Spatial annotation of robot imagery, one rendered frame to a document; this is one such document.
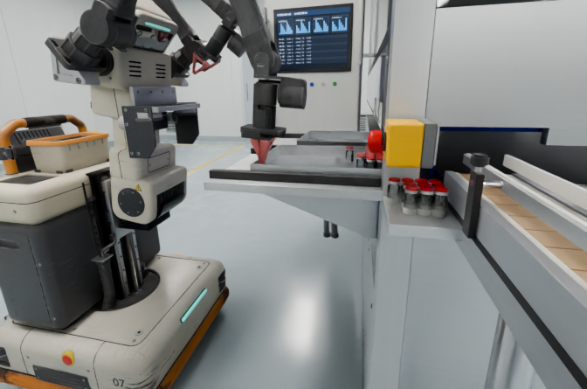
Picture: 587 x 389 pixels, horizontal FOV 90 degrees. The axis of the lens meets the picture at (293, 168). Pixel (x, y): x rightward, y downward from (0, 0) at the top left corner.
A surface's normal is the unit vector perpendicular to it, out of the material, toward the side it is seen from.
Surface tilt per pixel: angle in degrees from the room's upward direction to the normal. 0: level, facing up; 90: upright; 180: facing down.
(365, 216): 90
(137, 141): 90
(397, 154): 90
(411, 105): 90
